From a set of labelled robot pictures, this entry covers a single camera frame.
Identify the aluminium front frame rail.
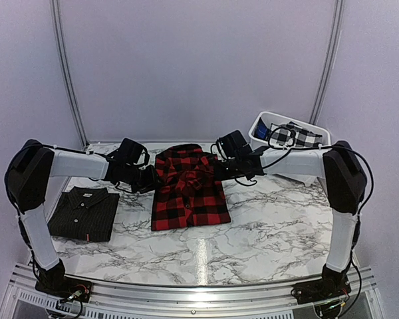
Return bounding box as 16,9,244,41
0,262,386,319

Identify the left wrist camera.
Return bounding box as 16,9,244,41
114,138,150,167

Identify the black pinstripe folded shirt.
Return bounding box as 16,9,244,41
48,187,120,243

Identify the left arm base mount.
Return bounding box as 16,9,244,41
35,276,92,318

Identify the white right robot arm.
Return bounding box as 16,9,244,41
215,138,374,298

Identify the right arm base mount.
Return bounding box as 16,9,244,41
291,279,351,318

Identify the blue folded garment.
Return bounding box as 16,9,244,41
253,119,270,140

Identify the black white plaid shirt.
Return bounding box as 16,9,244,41
267,122,323,148

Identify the red black plaid shirt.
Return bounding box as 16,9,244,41
151,144,231,231

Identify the right wall corner profile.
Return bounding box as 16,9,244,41
309,0,345,125

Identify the left wall corner profile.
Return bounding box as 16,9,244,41
50,0,89,148

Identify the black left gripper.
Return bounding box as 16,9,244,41
123,164,164,194

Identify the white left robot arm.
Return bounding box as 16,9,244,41
4,138,160,296

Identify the white plastic bin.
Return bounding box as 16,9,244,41
247,111,333,187

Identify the wall corner profile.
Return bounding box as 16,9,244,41
50,0,89,148
309,0,345,125

